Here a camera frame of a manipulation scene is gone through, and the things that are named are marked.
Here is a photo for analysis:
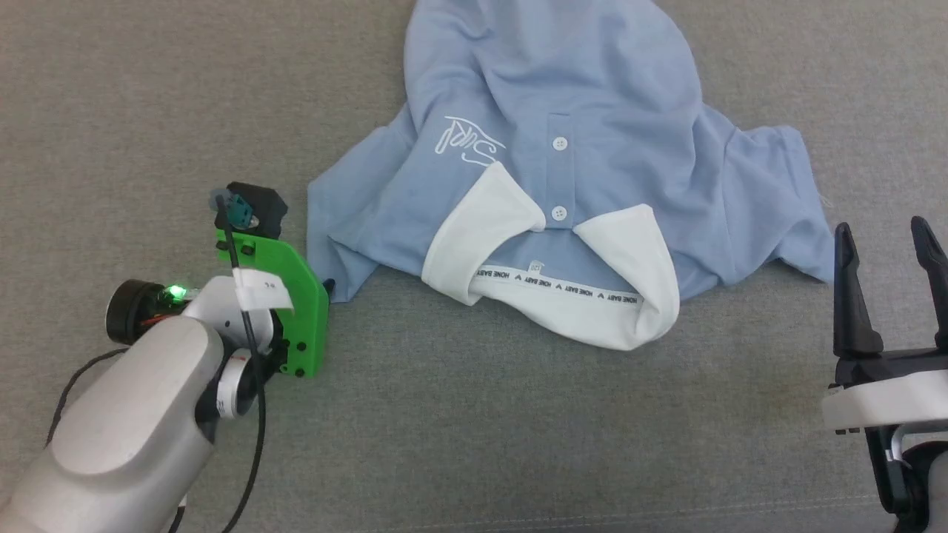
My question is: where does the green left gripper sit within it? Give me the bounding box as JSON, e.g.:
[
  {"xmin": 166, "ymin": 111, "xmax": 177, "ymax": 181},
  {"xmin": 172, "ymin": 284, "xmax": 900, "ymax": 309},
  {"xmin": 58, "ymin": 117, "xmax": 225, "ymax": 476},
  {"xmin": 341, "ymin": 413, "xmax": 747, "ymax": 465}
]
[{"xmin": 215, "ymin": 229, "xmax": 336, "ymax": 379}]

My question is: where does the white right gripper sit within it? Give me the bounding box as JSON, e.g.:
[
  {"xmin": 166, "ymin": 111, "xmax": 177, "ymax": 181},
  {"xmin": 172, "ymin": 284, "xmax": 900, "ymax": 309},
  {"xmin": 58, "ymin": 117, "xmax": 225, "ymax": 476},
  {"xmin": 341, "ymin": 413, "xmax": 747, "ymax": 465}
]
[{"xmin": 821, "ymin": 215, "xmax": 948, "ymax": 435}]

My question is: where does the light blue polo shirt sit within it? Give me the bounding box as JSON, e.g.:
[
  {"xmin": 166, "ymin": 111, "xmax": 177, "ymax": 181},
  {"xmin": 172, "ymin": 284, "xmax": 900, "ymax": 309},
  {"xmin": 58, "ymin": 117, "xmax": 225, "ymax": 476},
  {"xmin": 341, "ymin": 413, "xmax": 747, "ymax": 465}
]
[{"xmin": 306, "ymin": 0, "xmax": 836, "ymax": 352}]

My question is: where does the black left gripper motor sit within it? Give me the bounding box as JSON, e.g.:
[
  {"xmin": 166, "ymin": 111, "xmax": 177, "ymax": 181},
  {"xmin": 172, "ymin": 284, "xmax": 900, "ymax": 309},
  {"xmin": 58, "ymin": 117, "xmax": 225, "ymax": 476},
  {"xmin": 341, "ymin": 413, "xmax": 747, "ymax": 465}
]
[{"xmin": 106, "ymin": 279, "xmax": 198, "ymax": 346}]

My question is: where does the white paper cable label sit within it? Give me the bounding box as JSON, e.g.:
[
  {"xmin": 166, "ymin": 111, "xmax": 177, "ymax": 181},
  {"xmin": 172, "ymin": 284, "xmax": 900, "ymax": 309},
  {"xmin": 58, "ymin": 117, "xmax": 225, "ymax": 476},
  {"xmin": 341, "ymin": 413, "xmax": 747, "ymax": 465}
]
[{"xmin": 233, "ymin": 268, "xmax": 294, "ymax": 312}]

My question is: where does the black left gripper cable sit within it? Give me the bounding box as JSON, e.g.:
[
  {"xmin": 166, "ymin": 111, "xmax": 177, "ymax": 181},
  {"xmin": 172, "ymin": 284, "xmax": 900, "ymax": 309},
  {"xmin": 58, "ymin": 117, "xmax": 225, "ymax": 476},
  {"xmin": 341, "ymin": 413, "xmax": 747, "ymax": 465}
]
[{"xmin": 213, "ymin": 191, "xmax": 268, "ymax": 533}]

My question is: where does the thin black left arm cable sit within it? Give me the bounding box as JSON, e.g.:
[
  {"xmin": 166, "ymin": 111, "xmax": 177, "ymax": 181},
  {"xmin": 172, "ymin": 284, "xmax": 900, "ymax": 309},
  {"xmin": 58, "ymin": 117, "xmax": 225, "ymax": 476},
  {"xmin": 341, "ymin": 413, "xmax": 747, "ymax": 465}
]
[{"xmin": 46, "ymin": 348, "xmax": 187, "ymax": 533}]

